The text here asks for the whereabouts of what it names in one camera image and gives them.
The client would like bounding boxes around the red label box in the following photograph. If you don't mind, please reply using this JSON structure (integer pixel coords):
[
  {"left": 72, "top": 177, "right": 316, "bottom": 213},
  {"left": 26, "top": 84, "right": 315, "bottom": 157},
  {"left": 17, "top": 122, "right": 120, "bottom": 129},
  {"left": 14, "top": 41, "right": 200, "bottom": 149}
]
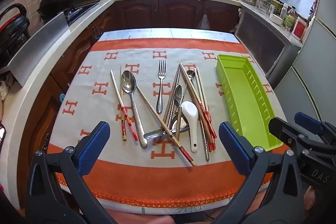
[{"left": 291, "top": 16, "right": 308, "bottom": 41}]

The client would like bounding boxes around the steel fork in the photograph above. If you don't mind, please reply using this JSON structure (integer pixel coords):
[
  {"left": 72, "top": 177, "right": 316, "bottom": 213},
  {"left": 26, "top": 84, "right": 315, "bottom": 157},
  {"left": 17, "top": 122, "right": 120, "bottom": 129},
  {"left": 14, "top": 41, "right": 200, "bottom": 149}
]
[{"left": 156, "top": 60, "right": 166, "bottom": 114}]

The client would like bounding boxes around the light chopstick red end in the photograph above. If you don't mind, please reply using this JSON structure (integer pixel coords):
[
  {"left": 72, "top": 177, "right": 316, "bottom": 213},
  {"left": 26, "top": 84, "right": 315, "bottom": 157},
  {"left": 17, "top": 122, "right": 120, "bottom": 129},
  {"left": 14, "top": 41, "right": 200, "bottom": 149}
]
[{"left": 110, "top": 70, "right": 139, "bottom": 141}]

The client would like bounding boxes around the small steel spoon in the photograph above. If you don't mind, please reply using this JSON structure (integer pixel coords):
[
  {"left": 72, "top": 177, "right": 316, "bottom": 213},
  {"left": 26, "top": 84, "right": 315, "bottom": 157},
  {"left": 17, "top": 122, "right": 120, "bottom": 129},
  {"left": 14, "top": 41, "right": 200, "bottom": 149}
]
[{"left": 175, "top": 85, "right": 182, "bottom": 140}]

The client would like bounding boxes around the wide steel serving spoon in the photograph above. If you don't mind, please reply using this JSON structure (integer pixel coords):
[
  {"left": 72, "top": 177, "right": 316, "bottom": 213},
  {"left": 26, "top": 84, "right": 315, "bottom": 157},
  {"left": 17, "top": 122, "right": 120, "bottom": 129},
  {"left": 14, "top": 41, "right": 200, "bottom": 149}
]
[{"left": 144, "top": 115, "right": 189, "bottom": 140}]

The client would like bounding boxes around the metal twisted chopstick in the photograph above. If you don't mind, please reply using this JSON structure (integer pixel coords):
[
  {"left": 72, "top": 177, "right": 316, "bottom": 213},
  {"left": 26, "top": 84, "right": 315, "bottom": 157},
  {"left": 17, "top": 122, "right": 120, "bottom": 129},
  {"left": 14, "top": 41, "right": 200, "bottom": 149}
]
[{"left": 167, "top": 65, "right": 180, "bottom": 128}]

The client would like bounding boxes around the orange white H-pattern cloth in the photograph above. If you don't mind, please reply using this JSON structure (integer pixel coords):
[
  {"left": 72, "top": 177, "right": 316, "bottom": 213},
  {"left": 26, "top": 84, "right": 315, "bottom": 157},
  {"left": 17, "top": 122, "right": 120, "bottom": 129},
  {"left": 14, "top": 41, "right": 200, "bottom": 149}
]
[{"left": 48, "top": 39, "right": 248, "bottom": 214}]

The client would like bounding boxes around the white ceramic soup spoon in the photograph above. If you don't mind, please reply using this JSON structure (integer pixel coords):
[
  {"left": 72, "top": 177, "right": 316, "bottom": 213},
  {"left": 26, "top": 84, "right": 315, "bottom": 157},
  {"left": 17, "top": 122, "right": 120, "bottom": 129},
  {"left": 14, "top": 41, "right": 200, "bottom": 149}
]
[{"left": 181, "top": 101, "right": 198, "bottom": 152}]

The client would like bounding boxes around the grey cabinet appliance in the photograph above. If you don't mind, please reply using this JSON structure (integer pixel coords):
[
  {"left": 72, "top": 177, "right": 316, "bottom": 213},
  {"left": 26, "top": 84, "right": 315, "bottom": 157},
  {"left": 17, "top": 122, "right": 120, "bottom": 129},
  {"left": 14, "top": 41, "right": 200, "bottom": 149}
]
[{"left": 235, "top": 3, "right": 302, "bottom": 88}]

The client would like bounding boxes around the person's right hand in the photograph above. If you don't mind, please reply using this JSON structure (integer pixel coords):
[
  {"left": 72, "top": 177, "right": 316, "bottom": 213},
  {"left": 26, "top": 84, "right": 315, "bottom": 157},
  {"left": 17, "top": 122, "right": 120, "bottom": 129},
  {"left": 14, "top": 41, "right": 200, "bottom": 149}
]
[{"left": 303, "top": 186, "right": 316, "bottom": 211}]

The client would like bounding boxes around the black pot with handle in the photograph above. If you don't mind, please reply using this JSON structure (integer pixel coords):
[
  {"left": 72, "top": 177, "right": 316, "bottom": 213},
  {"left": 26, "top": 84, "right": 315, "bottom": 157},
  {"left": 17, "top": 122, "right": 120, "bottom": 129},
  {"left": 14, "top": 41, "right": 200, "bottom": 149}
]
[{"left": 1, "top": 3, "right": 30, "bottom": 62}]

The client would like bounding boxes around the white plastic bag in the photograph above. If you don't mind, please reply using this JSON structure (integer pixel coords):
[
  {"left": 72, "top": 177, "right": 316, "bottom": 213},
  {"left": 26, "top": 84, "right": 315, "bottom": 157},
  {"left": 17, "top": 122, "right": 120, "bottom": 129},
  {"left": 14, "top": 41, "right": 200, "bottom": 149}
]
[{"left": 197, "top": 14, "right": 210, "bottom": 30}]

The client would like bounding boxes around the pale chopstick orange end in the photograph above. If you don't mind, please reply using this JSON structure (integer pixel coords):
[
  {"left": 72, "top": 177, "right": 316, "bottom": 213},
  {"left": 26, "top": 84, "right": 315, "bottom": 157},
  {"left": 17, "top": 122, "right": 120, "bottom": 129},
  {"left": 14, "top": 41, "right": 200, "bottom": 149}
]
[{"left": 196, "top": 67, "right": 217, "bottom": 151}]

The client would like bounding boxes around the pale chopstick striped end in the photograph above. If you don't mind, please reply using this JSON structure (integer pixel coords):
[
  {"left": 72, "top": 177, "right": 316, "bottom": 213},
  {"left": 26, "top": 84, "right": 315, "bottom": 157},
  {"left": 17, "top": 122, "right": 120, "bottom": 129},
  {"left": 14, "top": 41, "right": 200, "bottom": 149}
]
[{"left": 194, "top": 68, "right": 213, "bottom": 152}]

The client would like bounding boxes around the green plastic utensil tray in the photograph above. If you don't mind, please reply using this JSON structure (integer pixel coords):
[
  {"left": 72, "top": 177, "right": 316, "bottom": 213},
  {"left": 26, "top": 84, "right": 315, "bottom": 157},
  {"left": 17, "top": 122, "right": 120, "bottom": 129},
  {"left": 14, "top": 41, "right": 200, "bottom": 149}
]
[{"left": 216, "top": 54, "right": 283, "bottom": 151}]

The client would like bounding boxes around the long bamboo chopstick black band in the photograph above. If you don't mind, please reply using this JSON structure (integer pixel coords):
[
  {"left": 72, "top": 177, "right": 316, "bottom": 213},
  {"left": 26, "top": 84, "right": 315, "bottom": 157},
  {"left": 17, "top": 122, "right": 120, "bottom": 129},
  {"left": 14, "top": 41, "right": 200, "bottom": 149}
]
[{"left": 137, "top": 86, "right": 197, "bottom": 166}]

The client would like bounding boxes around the brown chopstick red end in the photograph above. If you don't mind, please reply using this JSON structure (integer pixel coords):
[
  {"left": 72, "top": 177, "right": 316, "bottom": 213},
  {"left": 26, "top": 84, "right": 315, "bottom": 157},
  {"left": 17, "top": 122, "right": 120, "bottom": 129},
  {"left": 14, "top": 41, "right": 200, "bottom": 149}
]
[{"left": 179, "top": 63, "right": 217, "bottom": 144}]

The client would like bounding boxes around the large steel spoon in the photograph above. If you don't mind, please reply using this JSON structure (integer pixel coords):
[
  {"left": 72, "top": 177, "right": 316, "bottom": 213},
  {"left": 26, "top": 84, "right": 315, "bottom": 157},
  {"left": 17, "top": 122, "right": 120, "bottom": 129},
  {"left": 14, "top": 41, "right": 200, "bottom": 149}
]
[{"left": 121, "top": 71, "right": 147, "bottom": 148}]

